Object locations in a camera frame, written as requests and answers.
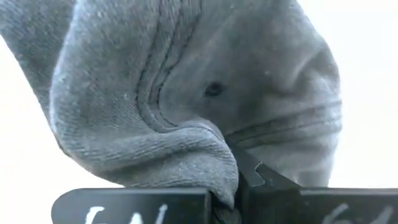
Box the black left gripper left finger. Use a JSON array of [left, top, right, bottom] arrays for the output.
[[51, 187, 214, 224]]

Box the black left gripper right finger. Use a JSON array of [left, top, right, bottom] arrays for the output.
[[230, 145, 398, 224]]

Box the grey cotton baseball hat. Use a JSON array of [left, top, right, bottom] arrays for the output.
[[0, 0, 343, 210]]

